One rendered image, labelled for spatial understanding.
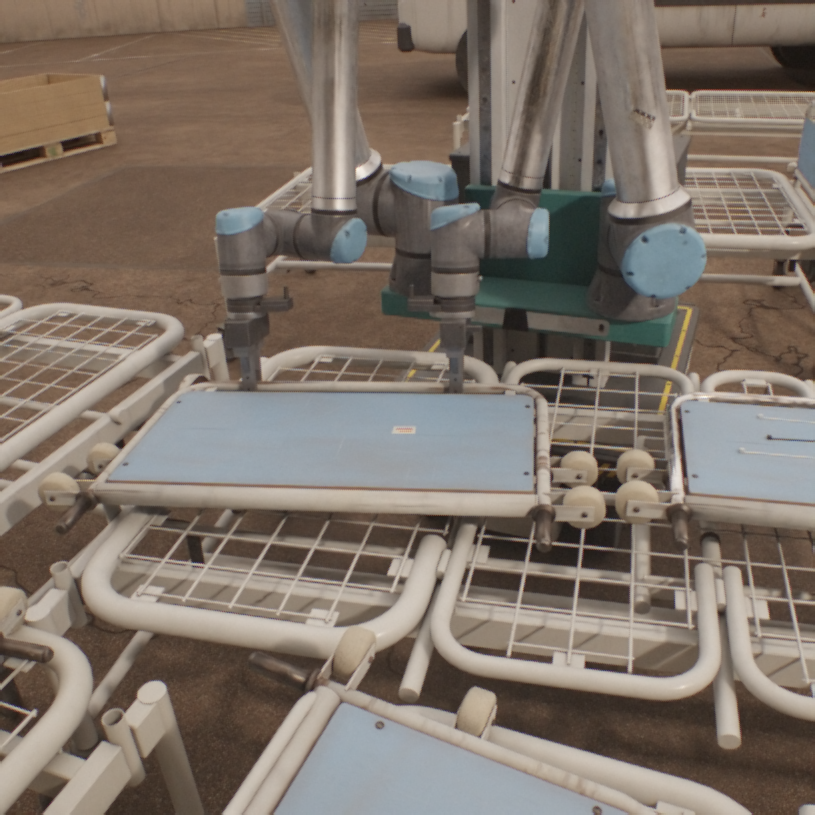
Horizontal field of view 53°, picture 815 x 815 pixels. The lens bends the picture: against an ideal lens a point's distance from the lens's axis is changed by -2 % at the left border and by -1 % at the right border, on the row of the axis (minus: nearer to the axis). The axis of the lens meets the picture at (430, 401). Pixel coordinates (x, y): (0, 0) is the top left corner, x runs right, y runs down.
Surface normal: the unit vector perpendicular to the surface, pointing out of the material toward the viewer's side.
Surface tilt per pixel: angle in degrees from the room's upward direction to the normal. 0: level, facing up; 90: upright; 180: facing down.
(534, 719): 0
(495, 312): 90
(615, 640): 90
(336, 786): 7
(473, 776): 7
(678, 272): 95
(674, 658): 90
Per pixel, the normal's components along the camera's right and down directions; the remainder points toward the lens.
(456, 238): 0.02, 0.28
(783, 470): -0.03, -0.91
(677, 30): -0.08, 0.76
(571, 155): -0.37, 0.47
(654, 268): 0.01, 0.56
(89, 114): 0.83, 0.24
